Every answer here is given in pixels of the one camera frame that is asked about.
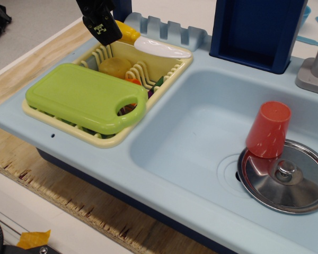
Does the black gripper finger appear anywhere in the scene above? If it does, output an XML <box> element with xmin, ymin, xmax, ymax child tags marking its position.
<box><xmin>76</xmin><ymin>0</ymin><xmax>122</xmax><ymax>45</ymax></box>

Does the yellow handled white toy knife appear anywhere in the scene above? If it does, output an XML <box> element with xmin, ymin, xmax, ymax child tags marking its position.
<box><xmin>116</xmin><ymin>21</ymin><xmax>192</xmax><ymax>59</ymax></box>

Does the green plastic cutting board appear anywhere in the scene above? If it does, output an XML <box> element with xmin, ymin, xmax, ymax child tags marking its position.
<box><xmin>25</xmin><ymin>63</ymin><xmax>148</xmax><ymax>135</ymax></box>

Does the wooden board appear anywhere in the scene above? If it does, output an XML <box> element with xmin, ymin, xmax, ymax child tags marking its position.
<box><xmin>0</xmin><ymin>14</ymin><xmax>218</xmax><ymax>254</ymax></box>

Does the cream plastic dish rack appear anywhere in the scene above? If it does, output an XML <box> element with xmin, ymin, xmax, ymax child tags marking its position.
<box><xmin>22</xmin><ymin>41</ymin><xmax>192</xmax><ymax>148</ymax></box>

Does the yellow toy potato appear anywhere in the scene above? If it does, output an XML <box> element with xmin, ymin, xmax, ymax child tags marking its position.
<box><xmin>98</xmin><ymin>57</ymin><xmax>132</xmax><ymax>79</ymax></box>

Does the orange toy vegetable piece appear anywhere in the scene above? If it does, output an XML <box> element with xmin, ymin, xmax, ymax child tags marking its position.
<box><xmin>125</xmin><ymin>78</ymin><xmax>142</xmax><ymax>86</ymax></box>

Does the purple green toy vegetable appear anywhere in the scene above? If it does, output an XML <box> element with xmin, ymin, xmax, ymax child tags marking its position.
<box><xmin>148</xmin><ymin>76</ymin><xmax>164</xmax><ymax>98</ymax></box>

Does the dark blue plastic box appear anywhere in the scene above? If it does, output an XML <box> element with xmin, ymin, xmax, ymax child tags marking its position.
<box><xmin>209</xmin><ymin>0</ymin><xmax>307</xmax><ymax>74</ymax></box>

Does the light blue toy sink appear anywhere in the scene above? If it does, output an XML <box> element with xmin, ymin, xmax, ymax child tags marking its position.
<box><xmin>0</xmin><ymin>12</ymin><xmax>318</xmax><ymax>254</ymax></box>

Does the red plastic cup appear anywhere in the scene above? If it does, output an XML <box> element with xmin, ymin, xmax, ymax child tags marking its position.
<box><xmin>245</xmin><ymin>101</ymin><xmax>292</xmax><ymax>159</ymax></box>

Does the grey toy faucet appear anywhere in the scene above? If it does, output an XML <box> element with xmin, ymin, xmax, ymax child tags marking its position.
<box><xmin>295</xmin><ymin>52</ymin><xmax>318</xmax><ymax>93</ymax></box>

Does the yellow tape piece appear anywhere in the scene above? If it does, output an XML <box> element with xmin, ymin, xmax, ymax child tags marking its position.
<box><xmin>16</xmin><ymin>230</ymin><xmax>51</xmax><ymax>250</ymax></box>

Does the shiny metal pot lid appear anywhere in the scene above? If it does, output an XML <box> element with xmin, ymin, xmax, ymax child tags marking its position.
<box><xmin>237</xmin><ymin>140</ymin><xmax>318</xmax><ymax>214</ymax></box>

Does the dark metal bracket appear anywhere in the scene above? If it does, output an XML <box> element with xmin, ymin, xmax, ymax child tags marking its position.
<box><xmin>2</xmin><ymin>245</ymin><xmax>60</xmax><ymax>254</ymax></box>

